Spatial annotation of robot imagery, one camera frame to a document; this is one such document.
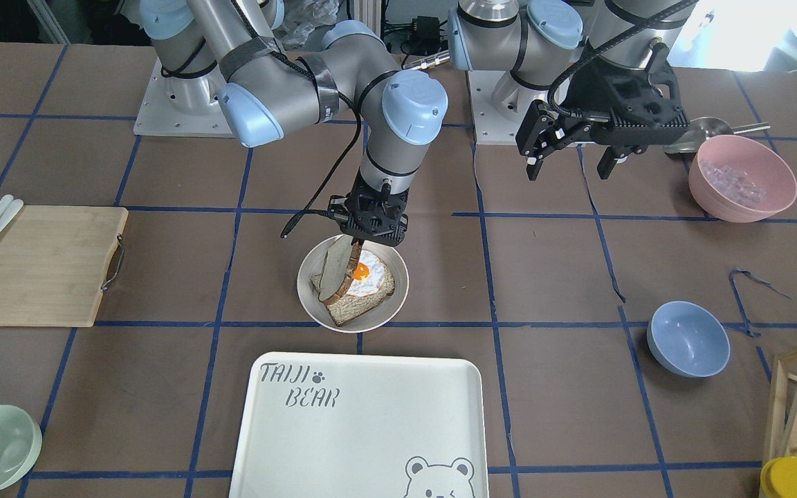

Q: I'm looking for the metal scoop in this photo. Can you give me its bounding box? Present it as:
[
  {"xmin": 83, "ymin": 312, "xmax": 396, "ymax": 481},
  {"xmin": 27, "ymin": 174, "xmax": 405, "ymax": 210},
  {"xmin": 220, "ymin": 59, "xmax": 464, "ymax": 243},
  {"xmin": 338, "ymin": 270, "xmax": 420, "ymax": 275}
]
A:
[{"xmin": 662, "ymin": 117, "xmax": 771, "ymax": 155}]

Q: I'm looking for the blue bowl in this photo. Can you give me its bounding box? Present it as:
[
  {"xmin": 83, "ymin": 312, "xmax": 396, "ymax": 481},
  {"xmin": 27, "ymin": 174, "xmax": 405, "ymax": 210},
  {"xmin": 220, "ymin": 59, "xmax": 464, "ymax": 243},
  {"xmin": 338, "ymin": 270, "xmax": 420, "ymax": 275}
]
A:
[{"xmin": 646, "ymin": 302, "xmax": 731, "ymax": 378}]

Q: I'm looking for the cream bear tray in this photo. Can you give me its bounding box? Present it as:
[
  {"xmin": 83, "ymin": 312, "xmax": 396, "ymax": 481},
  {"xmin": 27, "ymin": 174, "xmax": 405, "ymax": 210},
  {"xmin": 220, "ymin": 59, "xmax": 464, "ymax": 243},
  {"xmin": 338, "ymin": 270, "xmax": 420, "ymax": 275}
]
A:
[{"xmin": 230, "ymin": 352, "xmax": 489, "ymax": 497}]

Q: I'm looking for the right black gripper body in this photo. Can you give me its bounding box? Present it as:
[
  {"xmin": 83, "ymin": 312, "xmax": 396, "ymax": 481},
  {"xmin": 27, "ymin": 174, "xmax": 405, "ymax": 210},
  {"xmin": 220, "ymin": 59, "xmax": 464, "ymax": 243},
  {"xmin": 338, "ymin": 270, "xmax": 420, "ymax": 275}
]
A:
[{"xmin": 328, "ymin": 185, "xmax": 408, "ymax": 247}]

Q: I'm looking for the fried egg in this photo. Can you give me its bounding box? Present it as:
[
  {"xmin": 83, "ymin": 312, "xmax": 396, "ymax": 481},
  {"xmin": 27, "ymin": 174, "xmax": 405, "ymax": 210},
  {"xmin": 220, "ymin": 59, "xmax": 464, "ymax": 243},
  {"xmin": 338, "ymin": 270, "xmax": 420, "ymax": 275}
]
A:
[{"xmin": 346, "ymin": 249, "xmax": 388, "ymax": 297}]

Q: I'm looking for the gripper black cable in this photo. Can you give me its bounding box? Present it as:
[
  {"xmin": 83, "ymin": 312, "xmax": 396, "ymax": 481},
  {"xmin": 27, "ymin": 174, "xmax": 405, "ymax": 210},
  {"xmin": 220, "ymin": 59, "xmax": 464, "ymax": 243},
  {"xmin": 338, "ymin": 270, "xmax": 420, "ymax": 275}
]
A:
[{"xmin": 229, "ymin": 0, "xmax": 365, "ymax": 239}]

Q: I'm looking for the bread slice on plate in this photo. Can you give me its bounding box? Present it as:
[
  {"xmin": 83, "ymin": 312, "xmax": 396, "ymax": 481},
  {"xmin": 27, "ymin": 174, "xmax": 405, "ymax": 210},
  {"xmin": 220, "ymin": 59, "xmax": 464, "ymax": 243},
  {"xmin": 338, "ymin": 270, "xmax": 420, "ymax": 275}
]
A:
[{"xmin": 325, "ymin": 253, "xmax": 396, "ymax": 327}]

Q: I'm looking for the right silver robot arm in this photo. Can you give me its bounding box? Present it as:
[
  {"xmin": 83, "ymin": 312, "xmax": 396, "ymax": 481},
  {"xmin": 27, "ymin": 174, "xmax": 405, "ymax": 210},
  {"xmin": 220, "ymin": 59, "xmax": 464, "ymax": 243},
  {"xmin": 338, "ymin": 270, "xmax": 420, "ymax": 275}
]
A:
[{"xmin": 135, "ymin": 1, "xmax": 448, "ymax": 247}]

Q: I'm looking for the yellow cup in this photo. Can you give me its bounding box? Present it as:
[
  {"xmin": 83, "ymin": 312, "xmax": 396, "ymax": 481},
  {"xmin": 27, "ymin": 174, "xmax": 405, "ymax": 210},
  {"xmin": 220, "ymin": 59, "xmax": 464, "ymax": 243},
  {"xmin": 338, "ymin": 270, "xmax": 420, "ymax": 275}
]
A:
[{"xmin": 758, "ymin": 456, "xmax": 797, "ymax": 497}]

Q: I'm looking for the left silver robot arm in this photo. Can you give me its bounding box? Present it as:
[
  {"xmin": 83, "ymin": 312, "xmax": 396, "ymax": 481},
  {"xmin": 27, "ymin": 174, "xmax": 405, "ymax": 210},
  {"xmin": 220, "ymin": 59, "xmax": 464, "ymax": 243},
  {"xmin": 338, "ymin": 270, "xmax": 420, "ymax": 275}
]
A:
[{"xmin": 447, "ymin": 1, "xmax": 695, "ymax": 181}]

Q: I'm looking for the cream round plate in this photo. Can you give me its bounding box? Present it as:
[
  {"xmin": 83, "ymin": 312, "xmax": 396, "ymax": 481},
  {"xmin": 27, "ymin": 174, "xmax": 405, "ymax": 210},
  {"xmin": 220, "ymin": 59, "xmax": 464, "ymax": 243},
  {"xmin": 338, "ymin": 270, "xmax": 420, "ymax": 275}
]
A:
[{"xmin": 296, "ymin": 235, "xmax": 409, "ymax": 332}]

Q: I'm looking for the wooden cutting board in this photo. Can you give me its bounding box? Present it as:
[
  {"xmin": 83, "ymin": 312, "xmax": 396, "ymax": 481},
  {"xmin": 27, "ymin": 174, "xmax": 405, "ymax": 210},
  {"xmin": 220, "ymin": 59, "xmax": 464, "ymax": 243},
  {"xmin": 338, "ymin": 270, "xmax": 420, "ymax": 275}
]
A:
[{"xmin": 0, "ymin": 205, "xmax": 129, "ymax": 327}]

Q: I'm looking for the bread slice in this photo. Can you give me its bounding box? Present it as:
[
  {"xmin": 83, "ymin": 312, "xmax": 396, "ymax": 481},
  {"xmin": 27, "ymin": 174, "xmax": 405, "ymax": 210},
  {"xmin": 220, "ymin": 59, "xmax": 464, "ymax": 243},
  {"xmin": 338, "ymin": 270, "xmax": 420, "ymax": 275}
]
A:
[
  {"xmin": 325, "ymin": 253, "xmax": 396, "ymax": 327},
  {"xmin": 319, "ymin": 235, "xmax": 363, "ymax": 304}
]

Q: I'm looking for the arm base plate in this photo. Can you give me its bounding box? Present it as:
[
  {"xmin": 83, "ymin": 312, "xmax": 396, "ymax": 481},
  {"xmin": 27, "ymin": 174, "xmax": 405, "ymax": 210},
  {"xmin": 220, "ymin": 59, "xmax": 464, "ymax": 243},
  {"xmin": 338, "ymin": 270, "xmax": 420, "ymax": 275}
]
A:
[
  {"xmin": 467, "ymin": 71, "xmax": 547, "ymax": 146},
  {"xmin": 134, "ymin": 60, "xmax": 234, "ymax": 138}
]

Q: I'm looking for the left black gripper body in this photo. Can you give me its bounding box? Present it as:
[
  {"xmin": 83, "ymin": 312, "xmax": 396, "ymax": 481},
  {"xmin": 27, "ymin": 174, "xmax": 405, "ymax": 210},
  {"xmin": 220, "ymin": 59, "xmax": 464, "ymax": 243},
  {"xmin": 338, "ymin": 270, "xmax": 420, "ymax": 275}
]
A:
[{"xmin": 562, "ymin": 42, "xmax": 690, "ymax": 151}]

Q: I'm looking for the pink bowl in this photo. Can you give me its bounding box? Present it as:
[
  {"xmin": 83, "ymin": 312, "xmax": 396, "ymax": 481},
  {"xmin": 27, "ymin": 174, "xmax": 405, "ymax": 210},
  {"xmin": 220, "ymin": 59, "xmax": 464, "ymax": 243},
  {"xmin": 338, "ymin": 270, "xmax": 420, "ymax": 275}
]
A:
[{"xmin": 688, "ymin": 135, "xmax": 797, "ymax": 223}]

